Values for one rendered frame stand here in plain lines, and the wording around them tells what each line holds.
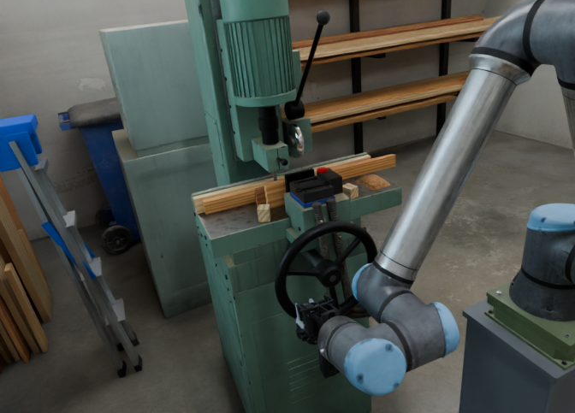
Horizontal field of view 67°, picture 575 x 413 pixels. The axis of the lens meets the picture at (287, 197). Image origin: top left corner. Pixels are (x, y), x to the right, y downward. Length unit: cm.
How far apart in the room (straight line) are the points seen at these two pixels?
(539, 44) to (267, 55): 62
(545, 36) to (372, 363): 59
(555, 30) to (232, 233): 83
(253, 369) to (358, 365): 75
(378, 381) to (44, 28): 308
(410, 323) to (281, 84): 69
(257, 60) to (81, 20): 236
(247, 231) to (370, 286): 42
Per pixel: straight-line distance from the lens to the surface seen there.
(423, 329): 81
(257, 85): 119
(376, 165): 149
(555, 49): 84
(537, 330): 135
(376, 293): 89
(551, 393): 138
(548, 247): 127
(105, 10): 343
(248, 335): 138
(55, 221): 183
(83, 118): 286
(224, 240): 118
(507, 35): 89
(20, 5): 344
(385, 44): 358
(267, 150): 126
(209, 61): 141
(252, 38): 117
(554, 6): 86
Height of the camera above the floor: 145
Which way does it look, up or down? 24 degrees down
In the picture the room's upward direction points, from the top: 6 degrees counter-clockwise
